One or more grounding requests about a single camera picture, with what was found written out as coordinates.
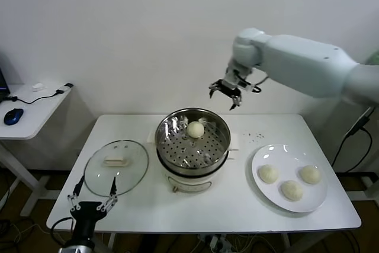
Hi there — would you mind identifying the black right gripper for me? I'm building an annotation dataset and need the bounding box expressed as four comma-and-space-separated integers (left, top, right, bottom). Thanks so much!
208, 80, 245, 112

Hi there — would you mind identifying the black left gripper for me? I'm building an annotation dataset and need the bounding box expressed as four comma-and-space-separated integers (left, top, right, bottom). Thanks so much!
67, 175, 118, 245

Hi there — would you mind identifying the glass pot lid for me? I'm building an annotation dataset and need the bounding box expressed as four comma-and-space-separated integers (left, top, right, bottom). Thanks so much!
83, 139, 149, 197

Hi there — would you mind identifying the white steamed baozi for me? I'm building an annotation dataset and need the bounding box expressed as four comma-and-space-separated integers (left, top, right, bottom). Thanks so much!
280, 180, 304, 202
186, 121, 205, 140
299, 165, 322, 185
258, 164, 280, 183

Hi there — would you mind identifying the steel steamer basket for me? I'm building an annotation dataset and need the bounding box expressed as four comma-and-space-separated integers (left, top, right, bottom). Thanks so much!
155, 107, 231, 177

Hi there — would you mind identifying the steel steamer pot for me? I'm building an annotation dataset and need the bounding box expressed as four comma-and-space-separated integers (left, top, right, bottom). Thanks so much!
147, 127, 240, 194

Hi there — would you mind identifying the white side table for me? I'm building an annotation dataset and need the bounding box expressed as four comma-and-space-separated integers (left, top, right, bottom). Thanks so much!
0, 83, 73, 218

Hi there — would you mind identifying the blue computer mouse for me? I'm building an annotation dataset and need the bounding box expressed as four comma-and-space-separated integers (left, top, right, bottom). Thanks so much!
3, 108, 24, 126

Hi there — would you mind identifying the white power strip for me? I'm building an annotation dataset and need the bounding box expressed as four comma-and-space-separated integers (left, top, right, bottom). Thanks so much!
197, 233, 235, 253

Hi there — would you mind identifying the white plate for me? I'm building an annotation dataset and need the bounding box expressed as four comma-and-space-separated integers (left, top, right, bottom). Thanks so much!
251, 143, 329, 213

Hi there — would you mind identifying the dark laptop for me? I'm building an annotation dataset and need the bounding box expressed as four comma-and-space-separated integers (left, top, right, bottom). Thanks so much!
0, 50, 11, 103

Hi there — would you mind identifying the pale green appliance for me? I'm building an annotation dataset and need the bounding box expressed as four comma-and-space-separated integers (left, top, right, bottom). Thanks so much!
365, 44, 379, 66

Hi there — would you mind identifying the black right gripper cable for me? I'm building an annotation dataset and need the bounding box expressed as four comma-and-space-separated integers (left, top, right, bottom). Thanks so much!
245, 75, 269, 94

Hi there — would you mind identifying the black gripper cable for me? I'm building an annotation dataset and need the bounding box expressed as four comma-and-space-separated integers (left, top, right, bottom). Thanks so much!
50, 216, 75, 253
245, 75, 269, 94

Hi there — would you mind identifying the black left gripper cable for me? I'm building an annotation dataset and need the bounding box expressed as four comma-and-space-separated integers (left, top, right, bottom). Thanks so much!
50, 216, 75, 253

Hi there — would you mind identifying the black cable with adapter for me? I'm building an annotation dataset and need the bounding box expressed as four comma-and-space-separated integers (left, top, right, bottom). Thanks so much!
0, 82, 74, 105

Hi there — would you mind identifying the black wall cable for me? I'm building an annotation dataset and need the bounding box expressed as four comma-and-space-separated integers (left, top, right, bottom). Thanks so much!
330, 106, 375, 168

